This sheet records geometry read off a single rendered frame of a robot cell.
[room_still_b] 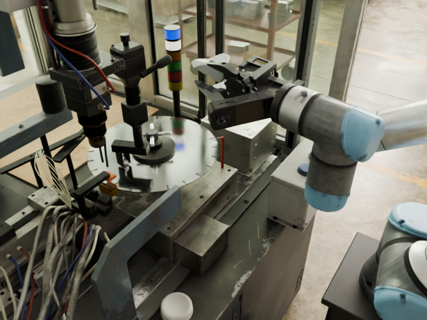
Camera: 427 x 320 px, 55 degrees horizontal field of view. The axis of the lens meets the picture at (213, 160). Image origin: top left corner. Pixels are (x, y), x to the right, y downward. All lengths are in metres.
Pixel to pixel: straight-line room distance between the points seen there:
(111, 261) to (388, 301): 0.49
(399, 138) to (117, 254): 0.54
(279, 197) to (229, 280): 0.25
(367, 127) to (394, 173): 2.10
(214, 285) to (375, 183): 1.74
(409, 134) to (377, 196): 1.75
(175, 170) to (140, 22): 0.72
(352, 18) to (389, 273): 0.64
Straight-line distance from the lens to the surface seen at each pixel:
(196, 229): 1.01
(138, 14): 1.55
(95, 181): 0.93
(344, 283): 1.05
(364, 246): 1.14
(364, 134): 0.62
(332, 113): 0.64
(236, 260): 1.05
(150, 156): 1.01
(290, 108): 0.66
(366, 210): 2.39
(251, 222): 1.13
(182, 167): 0.99
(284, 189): 1.06
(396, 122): 0.77
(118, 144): 0.97
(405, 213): 0.91
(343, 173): 0.68
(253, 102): 0.68
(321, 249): 2.12
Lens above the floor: 1.55
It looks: 37 degrees down
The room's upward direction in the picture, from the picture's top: straight up
